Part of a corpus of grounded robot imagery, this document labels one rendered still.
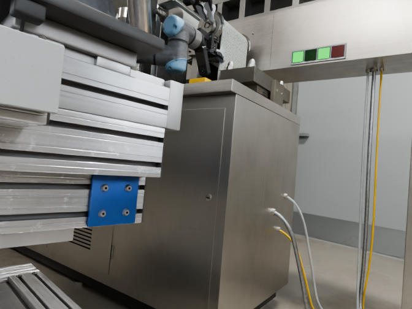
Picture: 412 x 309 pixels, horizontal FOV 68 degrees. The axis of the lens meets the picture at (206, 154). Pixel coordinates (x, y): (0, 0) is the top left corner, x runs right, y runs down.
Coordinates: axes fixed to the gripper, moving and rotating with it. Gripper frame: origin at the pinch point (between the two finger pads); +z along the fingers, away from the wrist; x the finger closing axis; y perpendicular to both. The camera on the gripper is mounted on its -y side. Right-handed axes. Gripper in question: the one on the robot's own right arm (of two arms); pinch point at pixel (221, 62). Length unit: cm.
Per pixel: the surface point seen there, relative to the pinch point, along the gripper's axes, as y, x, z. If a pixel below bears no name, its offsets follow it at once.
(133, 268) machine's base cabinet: -88, 13, -29
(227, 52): 6.0, -0.2, 3.9
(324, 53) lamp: 9.7, -36.4, 29.4
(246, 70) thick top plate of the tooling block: -7.6, -16.6, -6.4
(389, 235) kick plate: -91, -56, 191
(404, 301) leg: -96, -72, 46
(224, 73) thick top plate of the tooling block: -7.5, -6.2, -6.4
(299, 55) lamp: 10.2, -24.7, 29.4
